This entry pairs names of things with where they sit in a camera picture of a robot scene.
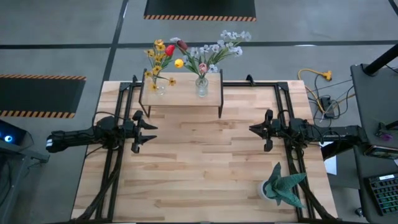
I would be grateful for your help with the yellow artificial tulip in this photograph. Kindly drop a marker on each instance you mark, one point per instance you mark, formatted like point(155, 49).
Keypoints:
point(179, 63)

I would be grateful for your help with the black keyboard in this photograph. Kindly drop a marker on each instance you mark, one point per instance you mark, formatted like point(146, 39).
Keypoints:
point(384, 194)

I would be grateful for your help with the green artificial succulent plant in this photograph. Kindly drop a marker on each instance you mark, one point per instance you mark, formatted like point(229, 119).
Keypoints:
point(283, 186)

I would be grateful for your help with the dark grey side desk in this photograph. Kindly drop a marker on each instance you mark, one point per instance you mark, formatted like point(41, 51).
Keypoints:
point(376, 102)

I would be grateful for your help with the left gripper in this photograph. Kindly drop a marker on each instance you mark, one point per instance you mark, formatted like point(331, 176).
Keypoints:
point(137, 146)

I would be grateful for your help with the yellow artificial flower spray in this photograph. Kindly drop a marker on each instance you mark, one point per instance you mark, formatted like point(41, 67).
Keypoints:
point(157, 69)

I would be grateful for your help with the dark red artificial tulip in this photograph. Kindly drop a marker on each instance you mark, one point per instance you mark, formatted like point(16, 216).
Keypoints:
point(182, 45)

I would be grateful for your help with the ribbed clear glass vase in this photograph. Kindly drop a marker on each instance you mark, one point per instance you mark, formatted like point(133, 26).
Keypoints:
point(202, 90)

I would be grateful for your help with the black diagonal pole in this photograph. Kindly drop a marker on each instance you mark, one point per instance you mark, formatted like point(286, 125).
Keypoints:
point(381, 60)

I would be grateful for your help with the white plant pot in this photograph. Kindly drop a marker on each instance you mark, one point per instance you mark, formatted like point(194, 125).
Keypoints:
point(261, 191)

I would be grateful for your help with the grey equipment cart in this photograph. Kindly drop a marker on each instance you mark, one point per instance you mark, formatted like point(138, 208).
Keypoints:
point(15, 174)

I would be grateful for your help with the black power strip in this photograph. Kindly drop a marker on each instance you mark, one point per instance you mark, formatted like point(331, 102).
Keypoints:
point(327, 105)

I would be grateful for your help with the light green flower stem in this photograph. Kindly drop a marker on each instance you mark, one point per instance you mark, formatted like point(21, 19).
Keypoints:
point(202, 68)

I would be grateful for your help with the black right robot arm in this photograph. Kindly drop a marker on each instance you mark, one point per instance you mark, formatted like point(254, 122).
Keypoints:
point(335, 132)

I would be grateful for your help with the computer case blue light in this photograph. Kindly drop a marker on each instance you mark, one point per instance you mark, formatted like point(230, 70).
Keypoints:
point(9, 133)

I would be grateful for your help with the wooden shelf black metal legs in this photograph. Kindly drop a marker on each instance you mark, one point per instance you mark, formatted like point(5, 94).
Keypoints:
point(183, 93)

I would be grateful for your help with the black metal table frame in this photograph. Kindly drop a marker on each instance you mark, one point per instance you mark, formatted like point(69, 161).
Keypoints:
point(248, 84)

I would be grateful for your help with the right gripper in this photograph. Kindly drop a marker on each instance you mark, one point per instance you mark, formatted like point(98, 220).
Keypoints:
point(270, 130)

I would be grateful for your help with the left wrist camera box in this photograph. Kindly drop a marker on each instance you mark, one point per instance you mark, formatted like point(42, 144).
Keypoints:
point(129, 129)

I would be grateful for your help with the white paper sheet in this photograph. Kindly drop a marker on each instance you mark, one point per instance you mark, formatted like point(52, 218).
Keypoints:
point(331, 165)

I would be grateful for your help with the black hazard-striped floor mat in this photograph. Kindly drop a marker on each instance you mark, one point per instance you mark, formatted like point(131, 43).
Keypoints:
point(199, 7)
point(37, 93)

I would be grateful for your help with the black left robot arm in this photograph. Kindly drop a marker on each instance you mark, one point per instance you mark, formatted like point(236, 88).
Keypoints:
point(81, 135)

